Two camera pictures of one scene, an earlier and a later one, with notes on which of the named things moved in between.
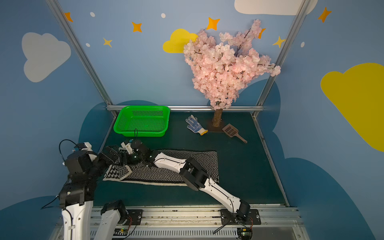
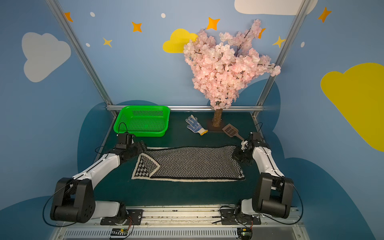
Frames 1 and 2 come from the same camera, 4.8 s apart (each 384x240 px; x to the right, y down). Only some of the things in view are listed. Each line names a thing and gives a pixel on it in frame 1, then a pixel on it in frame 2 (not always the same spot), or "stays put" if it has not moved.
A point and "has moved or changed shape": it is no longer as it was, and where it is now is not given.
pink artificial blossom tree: (223, 66) stays put
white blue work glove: (195, 126) stays put
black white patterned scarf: (156, 174) has moved or changed shape
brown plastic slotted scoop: (231, 131) stays put
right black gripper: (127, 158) -> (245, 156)
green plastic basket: (143, 121) stays put
